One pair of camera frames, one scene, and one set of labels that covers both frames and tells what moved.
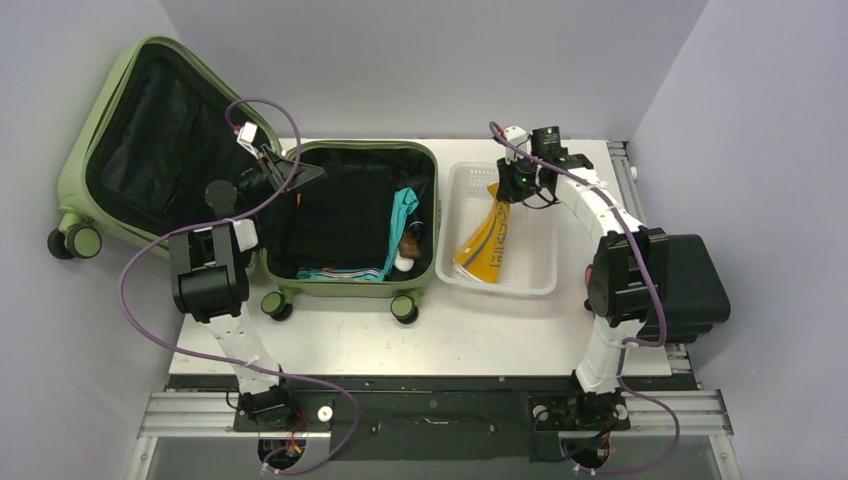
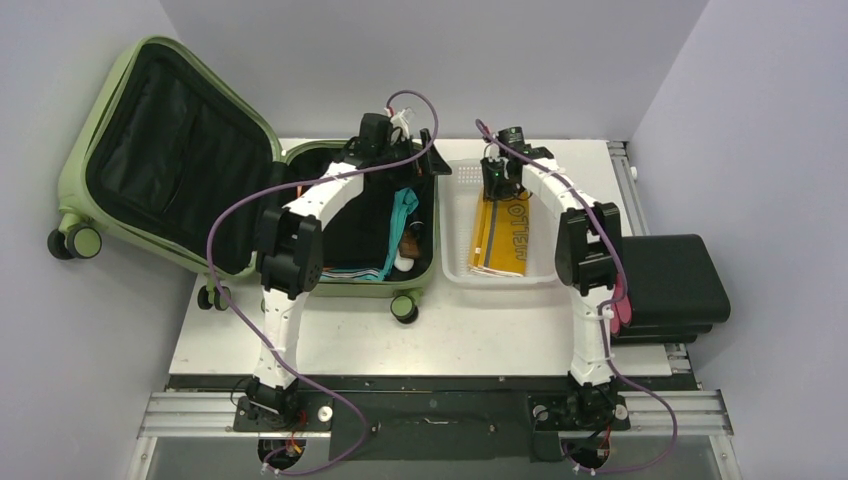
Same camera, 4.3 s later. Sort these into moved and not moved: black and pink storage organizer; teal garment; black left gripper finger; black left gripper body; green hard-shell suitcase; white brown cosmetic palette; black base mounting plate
Moved: black left gripper body; black left gripper finger
Not moved: green hard-shell suitcase; teal garment; black and pink storage organizer; white brown cosmetic palette; black base mounting plate
